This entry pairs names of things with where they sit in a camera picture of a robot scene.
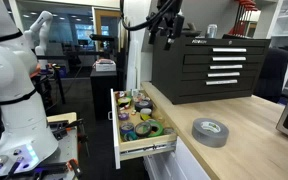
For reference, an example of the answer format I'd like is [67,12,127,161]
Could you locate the gray duct tape roll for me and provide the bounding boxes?
[191,117,230,149]

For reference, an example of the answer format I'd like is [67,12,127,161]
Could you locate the black metal tool chest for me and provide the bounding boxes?
[151,33,272,105]

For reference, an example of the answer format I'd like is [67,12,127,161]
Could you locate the black tape roll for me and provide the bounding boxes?
[134,100,154,113]

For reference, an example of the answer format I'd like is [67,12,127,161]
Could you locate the black office chair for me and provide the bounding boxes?
[253,47,288,104]

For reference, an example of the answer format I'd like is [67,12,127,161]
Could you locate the orange black clamp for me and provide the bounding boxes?
[66,158,84,178]

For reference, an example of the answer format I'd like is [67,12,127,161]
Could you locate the wooden drawer with white front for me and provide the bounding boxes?
[107,87,179,170]

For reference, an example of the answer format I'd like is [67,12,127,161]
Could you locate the black dish on chest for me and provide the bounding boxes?
[183,22,202,38]

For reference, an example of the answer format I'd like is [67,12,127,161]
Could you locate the silver metal can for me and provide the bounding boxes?
[205,23,218,39]

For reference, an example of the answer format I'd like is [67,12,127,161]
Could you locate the black pedestal cabinet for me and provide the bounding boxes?
[89,68,121,121]

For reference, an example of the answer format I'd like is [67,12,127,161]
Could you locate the purple tape roll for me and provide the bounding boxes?
[118,111,130,121]

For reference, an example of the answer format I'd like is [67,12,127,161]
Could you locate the white base cabinet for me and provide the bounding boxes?
[143,137,212,180]

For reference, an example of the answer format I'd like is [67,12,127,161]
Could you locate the blue silver tape roll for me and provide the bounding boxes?
[119,121,135,136]

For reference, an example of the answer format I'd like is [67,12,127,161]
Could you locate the red bar clamps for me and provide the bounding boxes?
[228,0,259,37]

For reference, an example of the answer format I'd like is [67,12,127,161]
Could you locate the robot mounting table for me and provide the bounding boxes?
[0,111,79,180]

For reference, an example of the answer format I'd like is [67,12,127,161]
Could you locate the white box with red lid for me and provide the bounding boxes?
[92,58,117,72]

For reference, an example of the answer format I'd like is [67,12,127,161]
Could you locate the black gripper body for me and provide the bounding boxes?
[149,0,186,42]

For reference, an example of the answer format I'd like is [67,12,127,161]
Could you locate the dark olive tape roll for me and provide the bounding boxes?
[134,121,153,139]

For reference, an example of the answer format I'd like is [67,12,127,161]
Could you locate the teal tape roll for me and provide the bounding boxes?
[123,131,139,142]

